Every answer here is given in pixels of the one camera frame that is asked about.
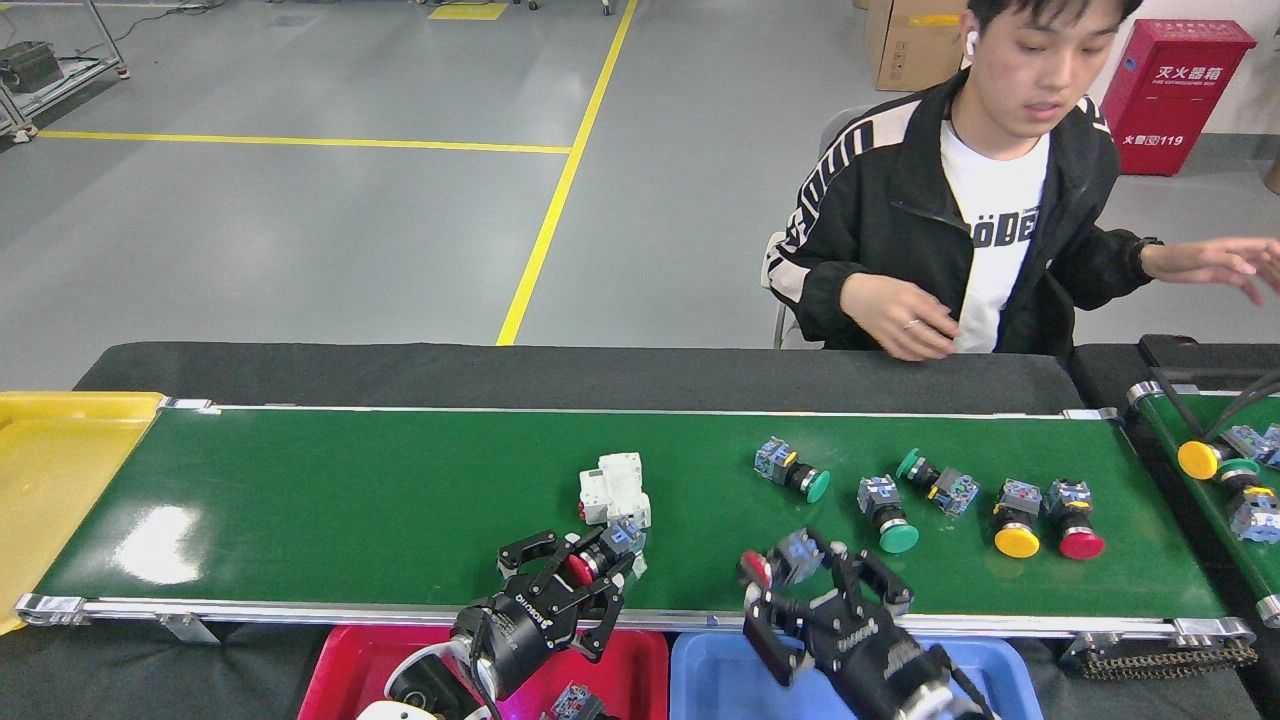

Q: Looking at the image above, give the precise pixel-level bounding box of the yellow plastic tray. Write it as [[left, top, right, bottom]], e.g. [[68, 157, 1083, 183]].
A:
[[0, 390, 166, 636]]

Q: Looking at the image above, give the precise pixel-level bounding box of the blue plastic bin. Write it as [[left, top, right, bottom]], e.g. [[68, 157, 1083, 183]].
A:
[[668, 630, 1044, 720]]

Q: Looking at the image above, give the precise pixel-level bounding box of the person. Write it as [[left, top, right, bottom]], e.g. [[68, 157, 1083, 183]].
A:
[[762, 0, 1169, 356]]

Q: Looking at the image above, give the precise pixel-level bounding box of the brown cardboard box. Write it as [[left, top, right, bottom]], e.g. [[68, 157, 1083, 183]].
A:
[[865, 0, 971, 93]]

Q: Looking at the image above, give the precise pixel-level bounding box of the green push button switch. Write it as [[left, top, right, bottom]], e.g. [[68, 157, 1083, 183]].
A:
[[896, 448, 981, 518], [858, 476, 920, 555], [1215, 458, 1280, 544], [755, 437, 832, 504]]

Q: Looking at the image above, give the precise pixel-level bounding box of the long green conveyor belt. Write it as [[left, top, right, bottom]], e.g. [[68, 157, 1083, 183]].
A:
[[13, 398, 1261, 681]]

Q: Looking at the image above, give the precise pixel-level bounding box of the silver metal rack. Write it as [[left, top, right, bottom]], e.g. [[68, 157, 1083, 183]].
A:
[[0, 0, 131, 143]]

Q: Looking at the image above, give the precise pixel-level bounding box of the grey office chair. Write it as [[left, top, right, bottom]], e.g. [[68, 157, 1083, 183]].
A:
[[760, 104, 873, 350]]

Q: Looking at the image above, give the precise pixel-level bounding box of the white circuit breaker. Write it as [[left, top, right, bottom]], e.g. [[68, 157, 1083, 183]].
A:
[[579, 452, 652, 529]]

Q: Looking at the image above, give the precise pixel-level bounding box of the green feeder conveyor belt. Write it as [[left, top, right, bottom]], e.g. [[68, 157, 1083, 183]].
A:
[[1128, 380, 1280, 629]]

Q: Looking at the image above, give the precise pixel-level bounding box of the red fire extinguisher box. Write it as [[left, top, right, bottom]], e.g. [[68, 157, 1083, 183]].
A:
[[1100, 18, 1258, 177]]

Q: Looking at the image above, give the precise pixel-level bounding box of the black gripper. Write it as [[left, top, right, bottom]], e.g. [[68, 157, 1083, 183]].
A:
[[450, 530, 641, 701], [742, 548, 951, 720]]

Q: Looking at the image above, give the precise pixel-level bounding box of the person's right hand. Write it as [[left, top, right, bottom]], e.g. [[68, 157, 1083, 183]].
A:
[[840, 272, 966, 363]]

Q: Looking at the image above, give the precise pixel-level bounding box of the person's left hand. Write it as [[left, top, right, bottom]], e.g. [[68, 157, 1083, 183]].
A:
[[1165, 237, 1280, 306]]

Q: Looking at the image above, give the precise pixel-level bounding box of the grey metal case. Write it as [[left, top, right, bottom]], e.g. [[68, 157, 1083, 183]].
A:
[[0, 40, 65, 94]]

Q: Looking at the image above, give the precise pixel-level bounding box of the red plastic bin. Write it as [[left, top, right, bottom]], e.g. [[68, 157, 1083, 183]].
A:
[[298, 625, 669, 720]]

